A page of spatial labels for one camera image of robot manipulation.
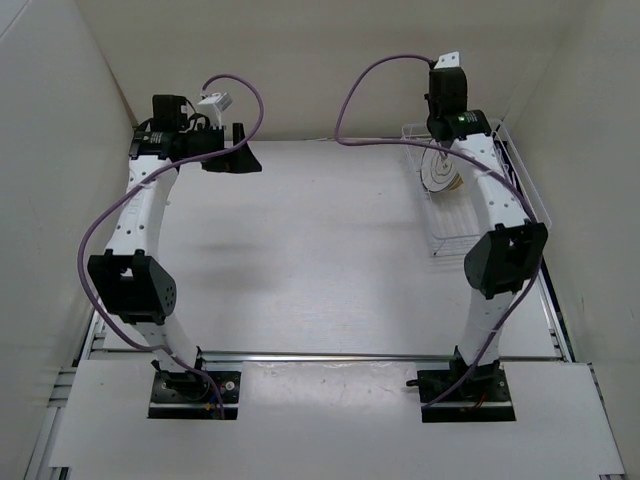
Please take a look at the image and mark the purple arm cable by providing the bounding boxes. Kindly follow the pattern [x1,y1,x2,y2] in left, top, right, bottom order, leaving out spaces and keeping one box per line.
[78,74,265,419]
[333,53,542,412]

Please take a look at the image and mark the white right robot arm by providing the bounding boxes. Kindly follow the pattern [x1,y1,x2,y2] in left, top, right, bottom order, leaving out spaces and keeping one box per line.
[427,63,548,400]

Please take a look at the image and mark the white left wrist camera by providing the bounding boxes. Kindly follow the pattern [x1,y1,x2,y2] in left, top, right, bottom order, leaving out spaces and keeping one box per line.
[197,92,233,128]

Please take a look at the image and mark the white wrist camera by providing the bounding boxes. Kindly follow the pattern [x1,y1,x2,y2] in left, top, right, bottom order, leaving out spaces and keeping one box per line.
[197,92,233,128]
[433,51,460,70]

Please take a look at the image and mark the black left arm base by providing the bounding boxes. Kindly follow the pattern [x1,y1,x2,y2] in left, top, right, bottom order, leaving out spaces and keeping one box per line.
[147,360,241,421]

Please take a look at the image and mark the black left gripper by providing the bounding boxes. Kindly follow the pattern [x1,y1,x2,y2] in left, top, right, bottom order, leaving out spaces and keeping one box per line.
[179,123,261,175]

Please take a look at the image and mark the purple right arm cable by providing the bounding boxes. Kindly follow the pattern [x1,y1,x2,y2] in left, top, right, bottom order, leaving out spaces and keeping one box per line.
[333,53,542,412]

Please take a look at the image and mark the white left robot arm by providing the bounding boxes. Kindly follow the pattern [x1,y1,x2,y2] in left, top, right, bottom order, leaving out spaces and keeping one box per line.
[88,93,262,400]

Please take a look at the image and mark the orange sunburst white plate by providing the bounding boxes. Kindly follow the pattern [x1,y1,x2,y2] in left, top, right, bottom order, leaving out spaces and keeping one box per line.
[418,149,458,194]

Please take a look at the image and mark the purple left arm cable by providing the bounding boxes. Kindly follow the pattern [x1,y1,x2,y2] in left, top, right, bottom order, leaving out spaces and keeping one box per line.
[78,74,265,419]

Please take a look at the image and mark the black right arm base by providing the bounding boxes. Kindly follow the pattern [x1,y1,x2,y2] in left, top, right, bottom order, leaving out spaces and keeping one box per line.
[406,368,516,423]

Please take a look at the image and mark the beige plate front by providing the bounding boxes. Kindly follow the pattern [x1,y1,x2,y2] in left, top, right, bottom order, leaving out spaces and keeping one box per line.
[445,172,463,191]

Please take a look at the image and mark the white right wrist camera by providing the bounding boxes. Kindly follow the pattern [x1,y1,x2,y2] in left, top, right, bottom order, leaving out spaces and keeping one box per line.
[433,51,460,70]

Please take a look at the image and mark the white wire dish rack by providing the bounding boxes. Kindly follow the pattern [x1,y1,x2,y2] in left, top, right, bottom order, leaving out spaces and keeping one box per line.
[401,119,552,257]

